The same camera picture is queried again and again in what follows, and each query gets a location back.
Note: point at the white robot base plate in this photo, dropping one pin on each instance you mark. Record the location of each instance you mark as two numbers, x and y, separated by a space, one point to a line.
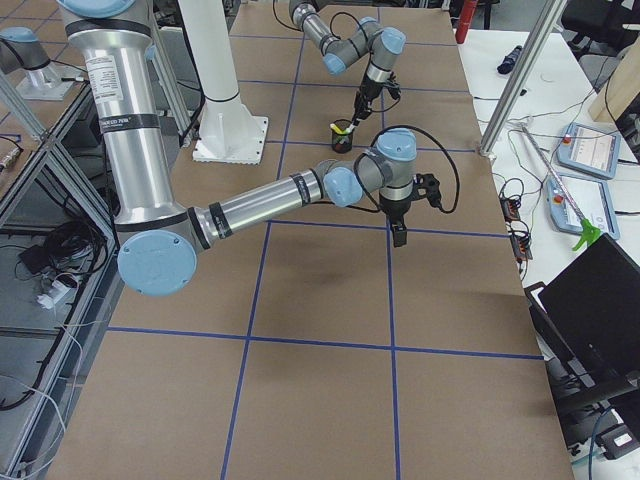
229 133

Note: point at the aluminium frame post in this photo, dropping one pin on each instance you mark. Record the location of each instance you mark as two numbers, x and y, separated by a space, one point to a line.
532 48

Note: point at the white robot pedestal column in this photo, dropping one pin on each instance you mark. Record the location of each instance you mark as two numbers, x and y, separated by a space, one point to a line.
206 28

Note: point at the usb hub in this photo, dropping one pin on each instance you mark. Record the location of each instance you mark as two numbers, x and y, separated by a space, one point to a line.
510 204
520 238

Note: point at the left usb hub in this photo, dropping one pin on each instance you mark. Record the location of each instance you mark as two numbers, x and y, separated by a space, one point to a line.
510 204

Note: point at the folded dark umbrella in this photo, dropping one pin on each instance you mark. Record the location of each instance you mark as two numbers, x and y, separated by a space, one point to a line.
509 61

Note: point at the right usb hub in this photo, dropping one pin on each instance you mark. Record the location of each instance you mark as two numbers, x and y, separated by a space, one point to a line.
520 238

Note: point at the black power brick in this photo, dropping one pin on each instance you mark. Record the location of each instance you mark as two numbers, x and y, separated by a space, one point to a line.
34 258

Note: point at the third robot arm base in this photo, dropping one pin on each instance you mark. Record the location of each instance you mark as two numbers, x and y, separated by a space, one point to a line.
44 80

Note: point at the yellow marker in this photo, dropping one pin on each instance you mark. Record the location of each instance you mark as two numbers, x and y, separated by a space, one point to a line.
336 129

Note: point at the wooden board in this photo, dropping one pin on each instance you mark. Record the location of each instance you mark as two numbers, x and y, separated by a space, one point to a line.
620 90

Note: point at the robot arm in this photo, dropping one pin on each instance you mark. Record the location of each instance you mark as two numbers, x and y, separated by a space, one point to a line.
379 44
159 237

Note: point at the red cylinder bottle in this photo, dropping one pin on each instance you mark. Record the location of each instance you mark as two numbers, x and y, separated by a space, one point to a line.
465 19

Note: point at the teach pendant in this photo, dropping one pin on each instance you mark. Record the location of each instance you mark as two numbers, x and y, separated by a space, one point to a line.
589 150
593 199

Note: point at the black mesh pen cup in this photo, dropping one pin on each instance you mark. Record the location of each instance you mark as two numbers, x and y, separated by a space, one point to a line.
342 143

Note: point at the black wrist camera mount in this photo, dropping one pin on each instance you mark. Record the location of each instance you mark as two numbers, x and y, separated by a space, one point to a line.
427 187

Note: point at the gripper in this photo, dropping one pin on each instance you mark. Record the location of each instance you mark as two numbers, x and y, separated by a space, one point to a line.
366 92
395 209

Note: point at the near teach pendant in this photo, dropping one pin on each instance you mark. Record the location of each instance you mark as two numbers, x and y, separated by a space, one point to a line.
593 199

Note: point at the green handled reach grabber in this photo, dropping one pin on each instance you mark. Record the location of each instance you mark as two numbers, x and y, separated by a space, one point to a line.
589 234

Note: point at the far teach pendant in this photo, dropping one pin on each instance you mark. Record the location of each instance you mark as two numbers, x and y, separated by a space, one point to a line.
589 150

